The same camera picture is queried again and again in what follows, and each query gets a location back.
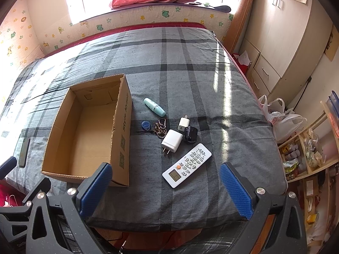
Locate black smartphone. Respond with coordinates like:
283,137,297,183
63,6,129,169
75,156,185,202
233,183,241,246
19,138,31,168

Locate blue key fob tag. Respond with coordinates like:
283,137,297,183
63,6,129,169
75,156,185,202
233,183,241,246
138,120,152,133

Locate beige wardrobe with drawers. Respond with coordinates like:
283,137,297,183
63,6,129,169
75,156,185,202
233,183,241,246
240,0,333,104

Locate brown cardboard box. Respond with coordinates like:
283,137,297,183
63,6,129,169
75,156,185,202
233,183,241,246
41,75,132,187

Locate wooden shelf with snacks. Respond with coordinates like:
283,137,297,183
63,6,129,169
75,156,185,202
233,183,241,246
279,102,338,253

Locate teal cylindrical bottle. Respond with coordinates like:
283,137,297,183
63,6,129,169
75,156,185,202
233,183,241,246
144,98,166,117

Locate white air conditioner remote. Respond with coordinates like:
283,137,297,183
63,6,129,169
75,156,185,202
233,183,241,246
162,143,212,189

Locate black round charger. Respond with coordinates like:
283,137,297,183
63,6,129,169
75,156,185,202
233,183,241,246
184,126,198,143

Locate small white charger plug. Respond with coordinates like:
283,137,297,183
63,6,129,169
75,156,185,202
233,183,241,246
178,115,190,132

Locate large white charger plug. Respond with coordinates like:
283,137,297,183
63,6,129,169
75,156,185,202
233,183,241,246
161,130,183,154

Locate metal keychain with carabiner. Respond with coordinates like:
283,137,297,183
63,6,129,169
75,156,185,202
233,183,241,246
153,118,168,139

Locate white plastic bags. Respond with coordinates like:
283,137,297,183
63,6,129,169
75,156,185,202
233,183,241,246
258,95,307,144

